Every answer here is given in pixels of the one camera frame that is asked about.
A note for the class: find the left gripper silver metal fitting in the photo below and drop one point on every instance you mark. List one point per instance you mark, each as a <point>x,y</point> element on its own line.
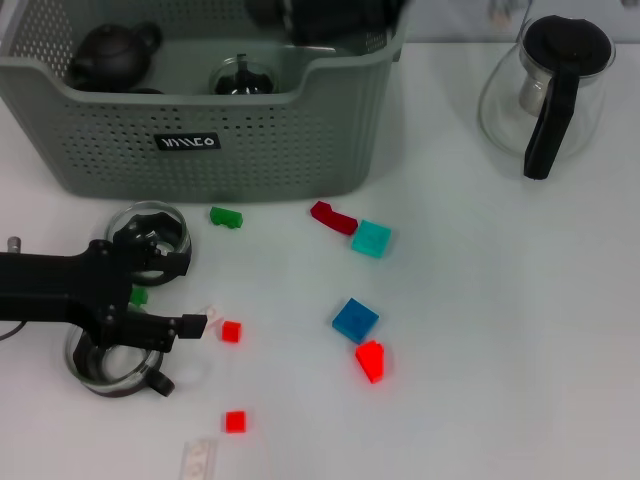
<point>14,244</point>

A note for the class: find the translucent clear two-stud brick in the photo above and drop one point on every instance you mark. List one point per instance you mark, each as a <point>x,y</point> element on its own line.
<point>200,457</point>

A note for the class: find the bright red sloped brick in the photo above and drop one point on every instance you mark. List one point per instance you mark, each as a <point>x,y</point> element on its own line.
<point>371,361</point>

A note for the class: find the dark clay teapot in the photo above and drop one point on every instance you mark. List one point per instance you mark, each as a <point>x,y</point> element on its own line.
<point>112,55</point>

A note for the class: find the teal flat toy brick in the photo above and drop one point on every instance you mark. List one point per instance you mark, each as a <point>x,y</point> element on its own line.
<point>371,239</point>

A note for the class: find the small red cube brick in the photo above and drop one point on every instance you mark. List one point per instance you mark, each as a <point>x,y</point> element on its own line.
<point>231,331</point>
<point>235,421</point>

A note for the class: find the green toy brick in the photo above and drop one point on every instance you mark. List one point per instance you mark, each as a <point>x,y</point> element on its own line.
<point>139,297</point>
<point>227,217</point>

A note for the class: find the grey perforated storage bin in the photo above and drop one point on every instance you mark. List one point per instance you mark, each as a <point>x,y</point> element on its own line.
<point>250,150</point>

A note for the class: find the white two-stud brick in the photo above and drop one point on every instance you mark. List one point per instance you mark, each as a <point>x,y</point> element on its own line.
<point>213,314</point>

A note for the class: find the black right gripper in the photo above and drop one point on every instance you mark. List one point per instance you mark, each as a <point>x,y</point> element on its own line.
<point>325,20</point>

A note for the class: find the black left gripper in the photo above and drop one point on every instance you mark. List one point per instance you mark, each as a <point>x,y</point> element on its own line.
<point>60,285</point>

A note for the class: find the dark red curved brick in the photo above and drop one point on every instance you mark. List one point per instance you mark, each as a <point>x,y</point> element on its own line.
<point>335,219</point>

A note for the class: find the blue flat toy brick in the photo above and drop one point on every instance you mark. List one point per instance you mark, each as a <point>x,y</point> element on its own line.
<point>355,320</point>

